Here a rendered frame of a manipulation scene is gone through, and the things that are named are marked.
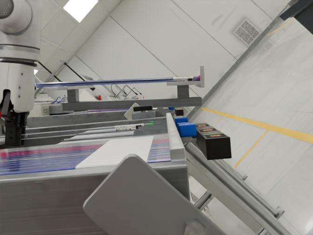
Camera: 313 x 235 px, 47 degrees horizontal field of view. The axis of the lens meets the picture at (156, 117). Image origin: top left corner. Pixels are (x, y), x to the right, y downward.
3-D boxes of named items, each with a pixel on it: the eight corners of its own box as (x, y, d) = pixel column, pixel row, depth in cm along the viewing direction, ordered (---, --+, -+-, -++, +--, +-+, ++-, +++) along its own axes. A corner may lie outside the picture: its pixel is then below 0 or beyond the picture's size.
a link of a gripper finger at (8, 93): (10, 79, 74) (17, 99, 78) (-4, 105, 68) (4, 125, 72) (16, 79, 74) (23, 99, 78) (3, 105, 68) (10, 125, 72)
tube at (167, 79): (199, 79, 110) (199, 76, 110) (200, 80, 109) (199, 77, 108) (37, 86, 114) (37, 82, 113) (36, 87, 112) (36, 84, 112)
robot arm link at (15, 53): (9, 49, 80) (8, 63, 80) (-11, 44, 71) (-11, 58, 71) (46, 51, 80) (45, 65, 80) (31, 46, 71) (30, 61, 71)
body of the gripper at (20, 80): (11, 59, 81) (9, 109, 81) (-11, 54, 70) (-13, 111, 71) (44, 61, 80) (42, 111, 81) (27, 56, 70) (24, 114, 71)
